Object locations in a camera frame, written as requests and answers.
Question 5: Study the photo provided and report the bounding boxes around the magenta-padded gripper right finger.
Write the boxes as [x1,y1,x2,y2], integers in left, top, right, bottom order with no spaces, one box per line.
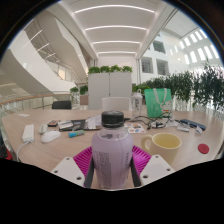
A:
[130,145,176,188]

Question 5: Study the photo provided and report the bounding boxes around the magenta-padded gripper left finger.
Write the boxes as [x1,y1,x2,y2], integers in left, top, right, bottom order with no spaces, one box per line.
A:
[50,145,96,189]

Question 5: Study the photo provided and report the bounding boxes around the teal marker pen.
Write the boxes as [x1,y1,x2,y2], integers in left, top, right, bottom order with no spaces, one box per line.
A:
[68,129,86,139]

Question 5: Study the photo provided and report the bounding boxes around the pale yellow mug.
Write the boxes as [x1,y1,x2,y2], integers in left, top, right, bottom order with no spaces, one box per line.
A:
[140,132,183,166]

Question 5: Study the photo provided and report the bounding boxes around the purple bottle with black cap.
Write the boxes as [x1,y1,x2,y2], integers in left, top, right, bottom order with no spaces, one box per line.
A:
[90,110,135,190]

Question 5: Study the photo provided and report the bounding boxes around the black folder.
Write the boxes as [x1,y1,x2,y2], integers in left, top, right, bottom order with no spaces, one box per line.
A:
[58,119,86,132]

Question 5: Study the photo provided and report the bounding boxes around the sticker-covered grey laptop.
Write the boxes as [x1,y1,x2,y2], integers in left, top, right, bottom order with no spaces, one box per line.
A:
[83,114,103,131]

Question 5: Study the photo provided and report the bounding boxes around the white computer mouse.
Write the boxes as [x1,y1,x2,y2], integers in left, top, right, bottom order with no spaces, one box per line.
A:
[40,130,62,144]

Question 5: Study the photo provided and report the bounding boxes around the colourful sticker sheet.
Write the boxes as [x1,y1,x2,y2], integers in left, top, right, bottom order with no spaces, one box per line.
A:
[124,122,148,134]

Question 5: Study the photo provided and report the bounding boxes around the red and black case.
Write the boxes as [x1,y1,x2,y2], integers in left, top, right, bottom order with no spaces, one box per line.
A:
[47,119,59,128]

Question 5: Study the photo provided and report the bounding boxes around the small white grey mouse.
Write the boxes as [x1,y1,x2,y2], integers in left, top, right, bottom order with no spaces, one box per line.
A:
[38,123,49,135]

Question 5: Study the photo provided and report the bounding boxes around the flat round red coaster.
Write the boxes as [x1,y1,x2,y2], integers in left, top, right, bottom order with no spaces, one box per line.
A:
[197,143,210,155]

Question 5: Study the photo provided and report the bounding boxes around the black chair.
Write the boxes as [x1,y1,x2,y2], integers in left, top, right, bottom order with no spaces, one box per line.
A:
[51,100,73,110]

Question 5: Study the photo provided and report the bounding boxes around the dark blue phone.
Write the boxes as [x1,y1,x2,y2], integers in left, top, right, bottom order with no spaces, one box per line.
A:
[179,118,207,131]

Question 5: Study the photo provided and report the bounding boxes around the white power strip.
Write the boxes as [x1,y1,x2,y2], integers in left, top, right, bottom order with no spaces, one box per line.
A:
[21,124,35,144]

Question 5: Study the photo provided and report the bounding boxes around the white chair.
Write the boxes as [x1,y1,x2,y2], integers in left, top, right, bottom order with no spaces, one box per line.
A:
[101,96,132,112]

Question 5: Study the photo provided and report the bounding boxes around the clear plastic bottle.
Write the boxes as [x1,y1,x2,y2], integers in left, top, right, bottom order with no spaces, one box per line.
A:
[131,89,144,118]

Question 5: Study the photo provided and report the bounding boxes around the green tote bag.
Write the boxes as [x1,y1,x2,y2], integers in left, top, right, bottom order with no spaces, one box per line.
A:
[144,87,174,119]

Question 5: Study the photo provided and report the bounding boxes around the potted plant in planter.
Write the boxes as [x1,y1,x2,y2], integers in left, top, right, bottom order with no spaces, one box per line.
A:
[69,85,89,106]

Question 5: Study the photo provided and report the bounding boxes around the white cabinet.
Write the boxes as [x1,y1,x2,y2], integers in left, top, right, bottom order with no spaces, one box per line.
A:
[87,71,133,111]

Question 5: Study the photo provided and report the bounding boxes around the glass balcony railing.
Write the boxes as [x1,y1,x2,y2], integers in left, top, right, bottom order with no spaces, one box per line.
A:
[0,93,81,115]

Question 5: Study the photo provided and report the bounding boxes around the dark grey chair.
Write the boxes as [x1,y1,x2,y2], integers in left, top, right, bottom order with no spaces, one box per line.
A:
[0,133,13,161]

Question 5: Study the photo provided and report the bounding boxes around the green hedge plants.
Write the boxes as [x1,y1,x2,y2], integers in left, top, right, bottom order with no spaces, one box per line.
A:
[132,63,224,112]

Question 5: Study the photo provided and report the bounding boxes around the green plants on cabinet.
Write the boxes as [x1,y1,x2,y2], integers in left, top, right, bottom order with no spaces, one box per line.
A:
[87,64,134,75]

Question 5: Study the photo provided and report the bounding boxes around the ceiling light strips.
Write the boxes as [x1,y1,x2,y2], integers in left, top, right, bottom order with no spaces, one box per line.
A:
[73,3,156,56]

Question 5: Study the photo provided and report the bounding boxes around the black cable tangle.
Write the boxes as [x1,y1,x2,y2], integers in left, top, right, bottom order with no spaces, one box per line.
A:
[124,114,174,129]

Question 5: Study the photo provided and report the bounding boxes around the white power cable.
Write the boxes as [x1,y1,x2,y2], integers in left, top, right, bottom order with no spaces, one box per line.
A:
[16,139,32,163]

